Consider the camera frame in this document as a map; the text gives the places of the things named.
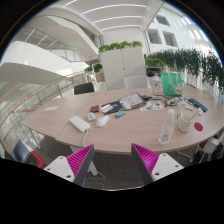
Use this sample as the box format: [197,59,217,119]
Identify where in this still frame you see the tangled black cables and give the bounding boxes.
[156,94,184,108]

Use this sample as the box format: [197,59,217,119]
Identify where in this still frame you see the clear glass jar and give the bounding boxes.
[150,73,163,97]

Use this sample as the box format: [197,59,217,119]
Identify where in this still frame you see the potted plants on stand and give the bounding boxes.
[83,63,104,83]

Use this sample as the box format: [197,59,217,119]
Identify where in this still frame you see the black chair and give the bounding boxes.
[73,81,96,96]

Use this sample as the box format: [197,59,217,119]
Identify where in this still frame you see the colourful sticker sheet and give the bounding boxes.
[139,100,165,112]

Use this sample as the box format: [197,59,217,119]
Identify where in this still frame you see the white paper slip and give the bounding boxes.
[43,105,60,112]

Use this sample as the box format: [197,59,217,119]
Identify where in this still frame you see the white cabinet topped with plants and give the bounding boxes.
[98,40,147,91]

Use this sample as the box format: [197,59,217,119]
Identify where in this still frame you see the small white round device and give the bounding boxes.
[86,112,97,122]

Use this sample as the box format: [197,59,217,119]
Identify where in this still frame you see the clear plastic water bottle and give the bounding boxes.
[158,108,176,146]

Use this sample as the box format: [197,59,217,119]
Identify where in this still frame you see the black folder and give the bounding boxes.
[100,100,124,115]

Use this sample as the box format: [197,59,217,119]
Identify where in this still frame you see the flat round red coaster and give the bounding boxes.
[193,122,204,132]

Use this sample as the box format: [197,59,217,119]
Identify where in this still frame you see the white shell chair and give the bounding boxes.
[194,131,224,164]

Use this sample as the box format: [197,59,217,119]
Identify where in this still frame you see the white card pack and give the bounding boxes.
[100,103,114,114]

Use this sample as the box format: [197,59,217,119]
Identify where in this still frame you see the red and grey chair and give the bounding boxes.
[11,139,46,169]

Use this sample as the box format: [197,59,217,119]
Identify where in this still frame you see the green hedge plant row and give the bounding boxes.
[145,47,224,91]

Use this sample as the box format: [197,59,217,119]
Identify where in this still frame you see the white computer mouse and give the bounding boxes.
[95,114,110,128]

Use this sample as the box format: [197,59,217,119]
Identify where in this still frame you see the glass balcony railing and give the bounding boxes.
[0,70,89,158]

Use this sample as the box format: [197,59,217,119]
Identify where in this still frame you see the dark blue keyboard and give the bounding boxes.
[187,97,209,113]

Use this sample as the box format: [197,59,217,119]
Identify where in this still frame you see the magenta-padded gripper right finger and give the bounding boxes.
[130,142,185,186]

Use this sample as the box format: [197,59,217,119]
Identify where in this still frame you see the white grid-pattern mug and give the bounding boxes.
[176,112,194,134]

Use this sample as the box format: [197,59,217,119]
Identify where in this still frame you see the ceiling lights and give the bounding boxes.
[64,0,148,32]

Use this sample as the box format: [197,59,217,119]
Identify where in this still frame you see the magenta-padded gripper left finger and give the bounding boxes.
[43,143,96,188]

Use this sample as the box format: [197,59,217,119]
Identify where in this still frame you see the green tote bag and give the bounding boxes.
[160,71,184,97]

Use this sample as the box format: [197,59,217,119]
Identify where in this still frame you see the teal marker pen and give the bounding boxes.
[114,110,127,119]

